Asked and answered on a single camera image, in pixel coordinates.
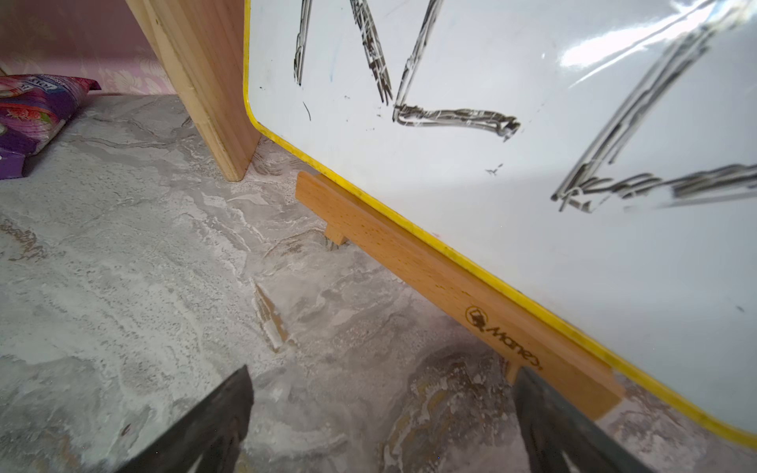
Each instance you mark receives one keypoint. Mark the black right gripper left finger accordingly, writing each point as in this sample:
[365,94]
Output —
[208,438]

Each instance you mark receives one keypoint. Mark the purple snack bag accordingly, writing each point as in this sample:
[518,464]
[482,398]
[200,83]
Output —
[34,108]

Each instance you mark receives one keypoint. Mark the wooden shelf unit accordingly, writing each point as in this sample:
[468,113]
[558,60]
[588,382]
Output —
[201,47]

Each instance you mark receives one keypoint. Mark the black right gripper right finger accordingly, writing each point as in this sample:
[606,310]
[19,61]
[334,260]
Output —
[560,438]

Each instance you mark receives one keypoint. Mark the wooden board easel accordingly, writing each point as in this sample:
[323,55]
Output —
[521,339]

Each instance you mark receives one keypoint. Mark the white board yellow rim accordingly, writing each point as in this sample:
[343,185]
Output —
[593,161]

